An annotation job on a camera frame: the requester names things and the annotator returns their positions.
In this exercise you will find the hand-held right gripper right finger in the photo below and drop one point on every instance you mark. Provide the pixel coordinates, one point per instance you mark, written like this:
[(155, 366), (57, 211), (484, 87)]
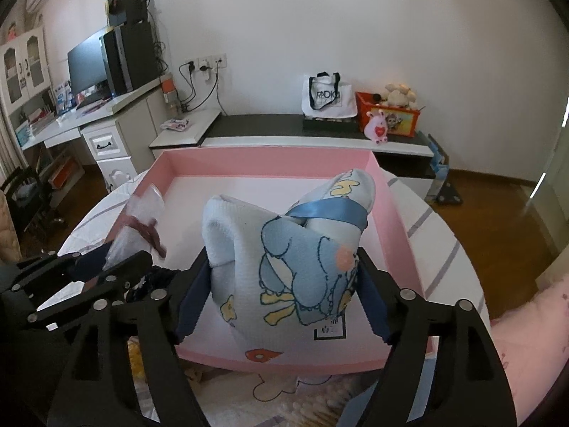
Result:
[(371, 302)]

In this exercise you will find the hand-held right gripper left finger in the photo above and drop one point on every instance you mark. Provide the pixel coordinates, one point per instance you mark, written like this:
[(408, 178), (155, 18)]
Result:
[(195, 307)]

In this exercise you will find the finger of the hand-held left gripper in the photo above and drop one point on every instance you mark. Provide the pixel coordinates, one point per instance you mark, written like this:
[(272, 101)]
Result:
[(124, 267), (49, 264)]

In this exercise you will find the clear plastic bag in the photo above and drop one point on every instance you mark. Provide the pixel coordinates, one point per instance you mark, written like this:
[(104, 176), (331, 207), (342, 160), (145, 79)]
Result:
[(138, 213)]

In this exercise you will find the light blue cartoon towel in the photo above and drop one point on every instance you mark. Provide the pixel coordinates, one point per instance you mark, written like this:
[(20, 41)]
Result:
[(275, 275)]

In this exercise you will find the pink cardboard box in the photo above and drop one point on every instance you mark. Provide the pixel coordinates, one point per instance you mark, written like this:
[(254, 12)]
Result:
[(266, 164)]

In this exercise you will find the black office chair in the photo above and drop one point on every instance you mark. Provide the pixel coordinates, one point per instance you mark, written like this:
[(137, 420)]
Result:
[(31, 200)]

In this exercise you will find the white desk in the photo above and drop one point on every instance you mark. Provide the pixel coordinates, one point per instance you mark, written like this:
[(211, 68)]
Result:
[(133, 133)]

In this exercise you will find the stack of books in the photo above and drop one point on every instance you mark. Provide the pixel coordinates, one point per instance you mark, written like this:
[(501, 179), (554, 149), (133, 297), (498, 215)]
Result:
[(35, 124)]

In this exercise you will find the blue cardboard box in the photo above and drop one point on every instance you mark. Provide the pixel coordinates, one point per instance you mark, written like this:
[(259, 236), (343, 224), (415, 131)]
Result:
[(438, 169)]

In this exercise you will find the pink patterned pouch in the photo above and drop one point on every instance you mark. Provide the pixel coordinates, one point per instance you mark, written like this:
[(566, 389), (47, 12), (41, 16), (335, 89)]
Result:
[(174, 125)]

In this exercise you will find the pink pencil case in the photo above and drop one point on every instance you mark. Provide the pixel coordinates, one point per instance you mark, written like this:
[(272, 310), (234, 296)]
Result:
[(91, 107)]

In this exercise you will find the pink floral quilt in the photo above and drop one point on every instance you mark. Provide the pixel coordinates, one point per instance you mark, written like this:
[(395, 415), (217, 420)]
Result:
[(529, 356)]

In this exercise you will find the blue and white box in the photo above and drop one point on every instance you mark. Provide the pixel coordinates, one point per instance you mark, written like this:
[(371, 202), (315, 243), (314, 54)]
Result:
[(62, 98)]

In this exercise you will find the black keyboard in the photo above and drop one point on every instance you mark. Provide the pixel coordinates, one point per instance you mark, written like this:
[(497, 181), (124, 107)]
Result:
[(91, 100)]

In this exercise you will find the pink plush toy with heart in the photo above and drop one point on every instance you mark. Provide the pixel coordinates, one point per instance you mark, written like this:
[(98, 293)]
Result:
[(377, 129)]

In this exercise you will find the orange and white bottle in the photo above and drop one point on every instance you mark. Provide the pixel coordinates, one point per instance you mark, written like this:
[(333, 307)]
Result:
[(169, 95)]

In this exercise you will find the red storage box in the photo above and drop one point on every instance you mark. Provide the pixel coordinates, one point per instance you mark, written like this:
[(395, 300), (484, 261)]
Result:
[(400, 122)]

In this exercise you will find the black and white low cabinet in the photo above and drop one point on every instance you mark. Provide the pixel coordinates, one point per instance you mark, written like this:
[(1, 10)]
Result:
[(266, 129)]

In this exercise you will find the white hutch cabinet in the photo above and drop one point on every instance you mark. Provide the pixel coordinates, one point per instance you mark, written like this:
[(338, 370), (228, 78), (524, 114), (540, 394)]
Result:
[(24, 66)]

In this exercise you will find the black computer monitor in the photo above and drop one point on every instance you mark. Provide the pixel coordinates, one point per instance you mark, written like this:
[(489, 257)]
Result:
[(86, 64)]

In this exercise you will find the cream plush sheep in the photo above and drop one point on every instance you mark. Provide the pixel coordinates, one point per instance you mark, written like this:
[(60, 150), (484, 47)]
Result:
[(400, 95)]

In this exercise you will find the black computer tower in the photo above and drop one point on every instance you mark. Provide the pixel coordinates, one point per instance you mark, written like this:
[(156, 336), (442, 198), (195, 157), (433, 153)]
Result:
[(131, 58)]

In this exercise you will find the white tote bag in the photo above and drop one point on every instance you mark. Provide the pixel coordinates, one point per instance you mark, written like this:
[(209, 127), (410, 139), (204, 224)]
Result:
[(329, 95)]

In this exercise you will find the small doll figure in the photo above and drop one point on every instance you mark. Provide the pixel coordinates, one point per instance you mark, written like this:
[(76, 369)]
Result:
[(12, 31)]

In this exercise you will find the black speaker box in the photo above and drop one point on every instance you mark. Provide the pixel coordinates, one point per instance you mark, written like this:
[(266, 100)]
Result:
[(126, 6)]

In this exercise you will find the white wall socket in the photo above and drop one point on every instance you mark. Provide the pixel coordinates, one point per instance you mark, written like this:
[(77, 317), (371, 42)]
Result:
[(206, 61)]

